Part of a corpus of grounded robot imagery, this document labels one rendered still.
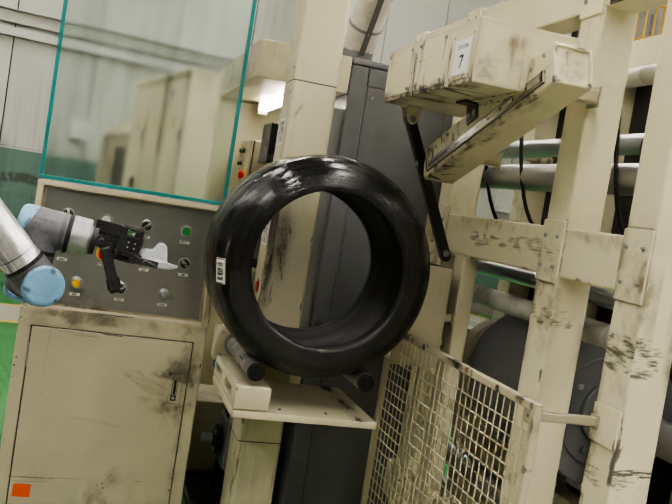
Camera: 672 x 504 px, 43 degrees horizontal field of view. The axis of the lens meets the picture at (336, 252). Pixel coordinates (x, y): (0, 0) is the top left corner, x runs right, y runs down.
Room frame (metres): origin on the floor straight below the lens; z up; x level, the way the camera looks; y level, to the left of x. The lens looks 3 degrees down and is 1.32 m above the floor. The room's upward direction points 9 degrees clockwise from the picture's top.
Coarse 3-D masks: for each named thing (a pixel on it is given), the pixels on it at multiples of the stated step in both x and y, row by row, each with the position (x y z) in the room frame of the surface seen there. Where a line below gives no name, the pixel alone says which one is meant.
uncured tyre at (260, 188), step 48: (240, 192) 2.05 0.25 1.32; (288, 192) 2.02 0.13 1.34; (336, 192) 2.33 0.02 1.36; (384, 192) 2.09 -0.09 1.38; (240, 240) 2.00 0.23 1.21; (384, 240) 2.37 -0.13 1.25; (240, 288) 2.00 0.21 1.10; (384, 288) 2.37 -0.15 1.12; (240, 336) 2.03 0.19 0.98; (288, 336) 2.31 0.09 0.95; (336, 336) 2.34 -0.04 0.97; (384, 336) 2.10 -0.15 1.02
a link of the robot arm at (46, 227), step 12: (24, 216) 1.93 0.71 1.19; (36, 216) 1.94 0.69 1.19; (48, 216) 1.95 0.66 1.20; (60, 216) 1.96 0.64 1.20; (72, 216) 1.98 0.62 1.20; (24, 228) 1.93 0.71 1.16; (36, 228) 1.93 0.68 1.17; (48, 228) 1.94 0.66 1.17; (60, 228) 1.95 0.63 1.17; (36, 240) 1.93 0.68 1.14; (48, 240) 1.95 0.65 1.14; (60, 240) 1.95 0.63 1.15; (48, 252) 1.95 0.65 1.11
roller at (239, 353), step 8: (232, 344) 2.28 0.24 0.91; (232, 352) 2.25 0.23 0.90; (240, 352) 2.17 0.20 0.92; (240, 360) 2.12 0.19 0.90; (248, 360) 2.07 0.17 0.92; (256, 360) 2.06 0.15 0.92; (248, 368) 2.02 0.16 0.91; (256, 368) 2.02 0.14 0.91; (264, 368) 2.03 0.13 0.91; (248, 376) 2.02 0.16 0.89; (256, 376) 2.03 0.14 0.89
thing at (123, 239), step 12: (96, 228) 1.99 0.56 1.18; (108, 228) 2.00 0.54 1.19; (120, 228) 2.01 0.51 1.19; (132, 228) 2.06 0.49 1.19; (96, 240) 2.00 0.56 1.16; (108, 240) 2.01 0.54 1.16; (120, 240) 2.00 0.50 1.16; (132, 240) 2.01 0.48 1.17; (120, 252) 2.00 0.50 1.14; (132, 252) 2.02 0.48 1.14
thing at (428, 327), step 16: (432, 272) 2.46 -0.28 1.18; (448, 272) 2.47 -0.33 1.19; (432, 288) 2.46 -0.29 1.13; (448, 288) 2.48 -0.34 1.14; (432, 304) 2.47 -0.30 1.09; (416, 320) 2.45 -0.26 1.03; (432, 320) 2.47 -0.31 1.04; (416, 336) 2.46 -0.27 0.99; (432, 336) 2.47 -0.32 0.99; (400, 352) 2.44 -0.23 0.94; (416, 352) 2.46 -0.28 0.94
